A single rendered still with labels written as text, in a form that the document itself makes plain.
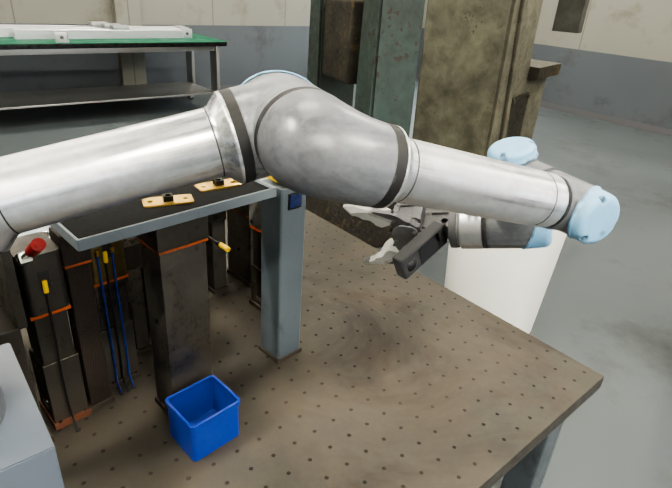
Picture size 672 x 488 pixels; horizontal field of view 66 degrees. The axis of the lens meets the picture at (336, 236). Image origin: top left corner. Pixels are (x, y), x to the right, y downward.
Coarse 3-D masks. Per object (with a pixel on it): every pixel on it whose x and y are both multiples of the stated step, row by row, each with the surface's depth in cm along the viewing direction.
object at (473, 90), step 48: (432, 0) 404; (480, 0) 382; (528, 0) 387; (576, 0) 428; (432, 48) 417; (480, 48) 394; (528, 48) 419; (432, 96) 432; (480, 96) 407; (528, 96) 450; (480, 144) 421
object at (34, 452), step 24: (0, 360) 60; (24, 384) 57; (24, 408) 54; (0, 432) 51; (24, 432) 51; (48, 432) 52; (0, 456) 49; (24, 456) 49; (48, 456) 50; (0, 480) 48; (24, 480) 49; (48, 480) 51
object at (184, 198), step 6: (150, 198) 90; (156, 198) 90; (162, 198) 90; (168, 198) 89; (174, 198) 91; (180, 198) 91; (186, 198) 92; (192, 198) 91; (144, 204) 87; (150, 204) 88; (156, 204) 88; (162, 204) 88; (168, 204) 88; (174, 204) 89
